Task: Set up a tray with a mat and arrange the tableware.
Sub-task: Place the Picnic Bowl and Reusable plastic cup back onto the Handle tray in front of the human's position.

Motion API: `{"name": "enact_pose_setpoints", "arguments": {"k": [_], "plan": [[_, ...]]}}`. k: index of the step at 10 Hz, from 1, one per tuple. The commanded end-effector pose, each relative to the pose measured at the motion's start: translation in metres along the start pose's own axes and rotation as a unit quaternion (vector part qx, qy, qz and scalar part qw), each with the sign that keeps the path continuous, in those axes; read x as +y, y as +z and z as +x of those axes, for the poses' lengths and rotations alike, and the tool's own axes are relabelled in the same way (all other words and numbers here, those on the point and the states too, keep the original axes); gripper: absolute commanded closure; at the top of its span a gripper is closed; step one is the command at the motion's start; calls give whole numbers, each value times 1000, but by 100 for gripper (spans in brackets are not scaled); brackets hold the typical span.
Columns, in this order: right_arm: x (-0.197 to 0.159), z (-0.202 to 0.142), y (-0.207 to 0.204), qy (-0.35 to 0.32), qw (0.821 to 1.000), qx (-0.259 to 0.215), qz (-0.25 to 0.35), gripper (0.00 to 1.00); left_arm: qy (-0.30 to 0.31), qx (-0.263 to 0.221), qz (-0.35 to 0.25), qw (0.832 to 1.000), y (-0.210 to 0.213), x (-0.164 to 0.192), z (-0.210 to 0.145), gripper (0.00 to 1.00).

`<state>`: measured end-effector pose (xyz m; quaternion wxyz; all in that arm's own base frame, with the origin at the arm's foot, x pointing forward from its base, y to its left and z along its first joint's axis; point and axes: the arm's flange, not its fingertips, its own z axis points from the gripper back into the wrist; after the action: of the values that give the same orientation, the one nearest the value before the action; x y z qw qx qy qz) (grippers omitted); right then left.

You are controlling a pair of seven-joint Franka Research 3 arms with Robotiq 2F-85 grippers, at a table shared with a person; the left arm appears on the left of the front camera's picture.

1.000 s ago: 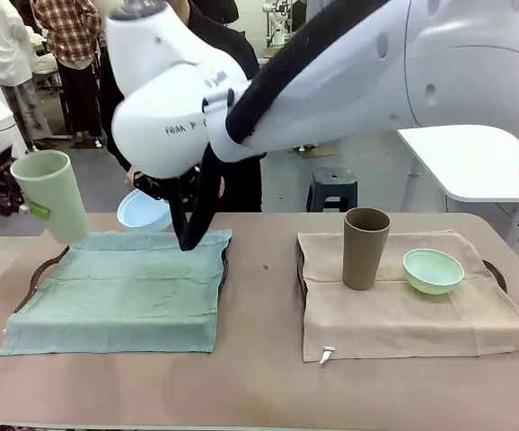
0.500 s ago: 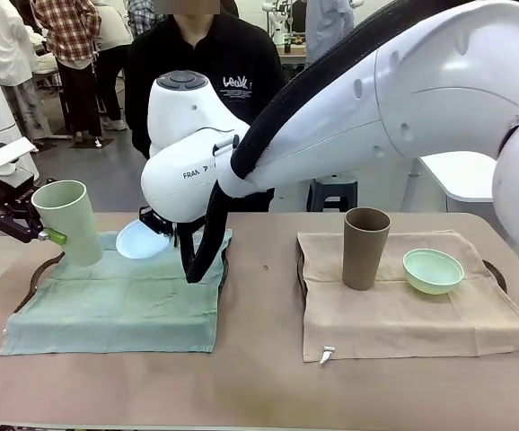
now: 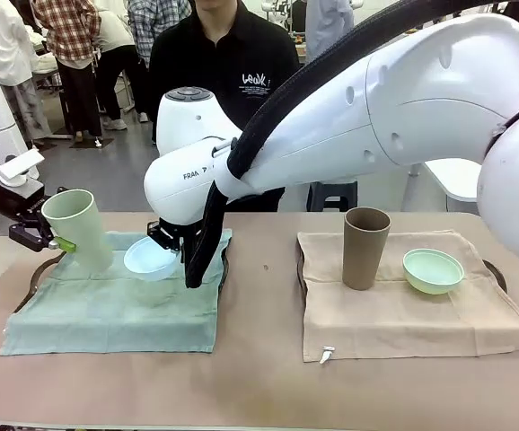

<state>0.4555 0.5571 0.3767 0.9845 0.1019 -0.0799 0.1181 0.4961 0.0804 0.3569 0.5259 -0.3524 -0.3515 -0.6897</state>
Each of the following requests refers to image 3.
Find green cloth mat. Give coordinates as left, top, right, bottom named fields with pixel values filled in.
left=0, top=228, right=233, bottom=356

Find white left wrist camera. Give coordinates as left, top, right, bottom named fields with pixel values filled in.
left=0, top=149, right=45, bottom=188

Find bystander in white shirt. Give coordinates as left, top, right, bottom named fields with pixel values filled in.
left=0, top=0, right=52, bottom=141

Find white side table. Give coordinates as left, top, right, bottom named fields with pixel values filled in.
left=423, top=159, right=484, bottom=202

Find bystander in red plaid shirt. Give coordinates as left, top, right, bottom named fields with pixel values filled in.
left=32, top=0, right=106, bottom=141

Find bystander in light blue shirt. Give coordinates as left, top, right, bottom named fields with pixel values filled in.
left=303, top=0, right=356, bottom=65

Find bystander in blue plaid shirt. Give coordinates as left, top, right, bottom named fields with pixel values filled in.
left=127, top=0, right=193, bottom=68

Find person in black shirt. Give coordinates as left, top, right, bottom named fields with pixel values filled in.
left=148, top=0, right=301, bottom=213

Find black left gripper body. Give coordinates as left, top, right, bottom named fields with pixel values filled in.
left=0, top=179, right=48, bottom=226

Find light blue bowl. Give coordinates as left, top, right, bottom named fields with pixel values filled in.
left=123, top=236, right=180, bottom=283

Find black braided cable bundle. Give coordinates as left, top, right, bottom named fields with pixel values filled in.
left=182, top=0, right=519, bottom=289

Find dark brown serving tray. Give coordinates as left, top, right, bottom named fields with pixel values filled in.
left=29, top=240, right=233, bottom=297
left=295, top=241, right=508, bottom=295

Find grey stool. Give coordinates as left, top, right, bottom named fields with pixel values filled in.
left=307, top=180, right=359, bottom=213

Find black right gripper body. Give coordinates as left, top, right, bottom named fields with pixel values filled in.
left=145, top=217, right=185, bottom=251

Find mint green bowl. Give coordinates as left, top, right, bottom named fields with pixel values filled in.
left=402, top=248, right=466, bottom=296

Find beige cloth mat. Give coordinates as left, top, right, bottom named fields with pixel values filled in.
left=295, top=229, right=519, bottom=364

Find brown tall cup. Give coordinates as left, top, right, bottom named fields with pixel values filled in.
left=342, top=206, right=392, bottom=291

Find pale green tall cup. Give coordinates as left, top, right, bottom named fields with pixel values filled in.
left=41, top=189, right=116, bottom=273

